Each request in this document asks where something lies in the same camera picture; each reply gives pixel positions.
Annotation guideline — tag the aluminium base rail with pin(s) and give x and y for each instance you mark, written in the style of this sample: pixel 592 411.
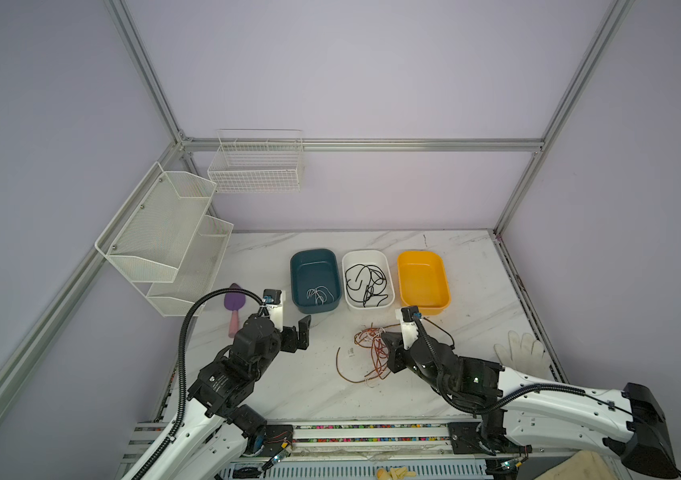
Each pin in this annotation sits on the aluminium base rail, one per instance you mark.
pixel 431 448

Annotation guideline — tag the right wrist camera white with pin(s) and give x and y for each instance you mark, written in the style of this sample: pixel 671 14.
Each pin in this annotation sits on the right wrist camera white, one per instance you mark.
pixel 408 318

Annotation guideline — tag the white work glove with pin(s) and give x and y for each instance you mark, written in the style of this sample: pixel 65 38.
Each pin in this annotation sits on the white work glove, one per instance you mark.
pixel 525 354

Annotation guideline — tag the white mesh two-tier shelf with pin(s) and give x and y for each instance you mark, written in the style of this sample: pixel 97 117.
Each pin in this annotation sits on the white mesh two-tier shelf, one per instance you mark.
pixel 165 240

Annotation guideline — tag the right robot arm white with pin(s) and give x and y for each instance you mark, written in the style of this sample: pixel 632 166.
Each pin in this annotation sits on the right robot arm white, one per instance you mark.
pixel 515 409

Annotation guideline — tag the white wire basket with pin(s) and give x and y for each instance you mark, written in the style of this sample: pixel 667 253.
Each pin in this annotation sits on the white wire basket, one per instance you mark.
pixel 258 161

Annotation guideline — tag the yellow plastic bin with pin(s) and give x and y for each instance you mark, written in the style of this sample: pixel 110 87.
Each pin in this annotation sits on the yellow plastic bin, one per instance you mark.
pixel 423 282

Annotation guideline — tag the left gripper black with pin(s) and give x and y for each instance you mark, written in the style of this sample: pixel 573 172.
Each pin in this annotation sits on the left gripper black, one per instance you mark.
pixel 290 343

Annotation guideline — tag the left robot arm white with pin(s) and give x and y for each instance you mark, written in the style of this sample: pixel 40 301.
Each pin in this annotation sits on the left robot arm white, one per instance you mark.
pixel 213 426

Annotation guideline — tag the teal plastic bin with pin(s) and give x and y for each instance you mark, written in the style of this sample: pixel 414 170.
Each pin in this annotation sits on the teal plastic bin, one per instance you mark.
pixel 315 281

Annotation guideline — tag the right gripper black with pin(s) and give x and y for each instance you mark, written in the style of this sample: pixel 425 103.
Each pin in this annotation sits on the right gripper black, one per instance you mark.
pixel 393 339

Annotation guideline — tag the white plastic bin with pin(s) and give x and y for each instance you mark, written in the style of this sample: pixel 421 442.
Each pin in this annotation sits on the white plastic bin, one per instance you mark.
pixel 367 280

